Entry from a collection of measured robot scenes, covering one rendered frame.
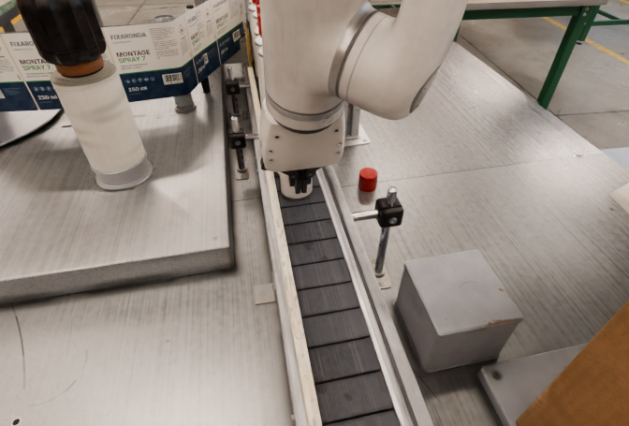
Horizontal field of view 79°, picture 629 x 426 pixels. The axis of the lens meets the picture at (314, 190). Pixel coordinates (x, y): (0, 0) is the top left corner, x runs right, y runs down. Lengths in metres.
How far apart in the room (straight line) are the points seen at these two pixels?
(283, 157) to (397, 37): 0.22
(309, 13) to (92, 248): 0.45
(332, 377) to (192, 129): 0.55
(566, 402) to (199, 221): 0.48
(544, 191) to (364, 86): 0.56
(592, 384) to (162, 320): 0.46
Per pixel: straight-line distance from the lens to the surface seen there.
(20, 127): 0.95
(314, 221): 0.58
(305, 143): 0.44
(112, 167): 0.68
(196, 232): 0.58
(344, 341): 0.47
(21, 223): 0.72
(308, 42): 0.32
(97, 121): 0.64
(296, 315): 0.44
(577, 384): 0.40
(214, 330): 0.54
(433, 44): 0.30
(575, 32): 2.54
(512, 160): 0.87
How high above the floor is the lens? 1.29
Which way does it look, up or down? 41 degrees down
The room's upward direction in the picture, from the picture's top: straight up
